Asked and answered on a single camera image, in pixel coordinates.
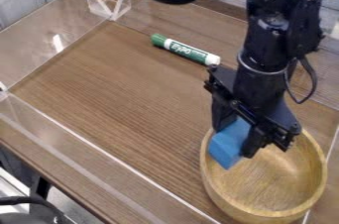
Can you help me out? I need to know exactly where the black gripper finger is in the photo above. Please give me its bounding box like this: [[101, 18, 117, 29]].
[[212, 93, 238, 132], [242, 126, 267, 159]]

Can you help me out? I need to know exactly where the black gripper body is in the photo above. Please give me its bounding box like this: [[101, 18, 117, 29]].
[[204, 51, 302, 152]]

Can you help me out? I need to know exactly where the blue rectangular block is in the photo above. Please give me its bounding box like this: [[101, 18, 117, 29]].
[[208, 118, 251, 169]]

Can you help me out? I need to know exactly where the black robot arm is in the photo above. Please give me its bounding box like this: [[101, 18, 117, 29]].
[[206, 0, 323, 159]]

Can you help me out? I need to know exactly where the brown wooden bowl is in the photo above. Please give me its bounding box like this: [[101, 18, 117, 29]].
[[200, 132, 328, 224]]

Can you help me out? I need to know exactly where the green Expo marker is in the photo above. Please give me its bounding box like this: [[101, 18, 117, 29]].
[[151, 34, 222, 66]]

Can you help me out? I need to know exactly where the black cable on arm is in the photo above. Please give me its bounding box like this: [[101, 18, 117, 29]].
[[283, 56, 319, 105]]

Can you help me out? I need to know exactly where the clear acrylic corner bracket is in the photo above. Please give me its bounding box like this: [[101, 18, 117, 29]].
[[85, 0, 131, 22]]

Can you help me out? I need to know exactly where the black cable lower left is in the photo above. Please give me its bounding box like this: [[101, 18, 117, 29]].
[[0, 195, 68, 224]]

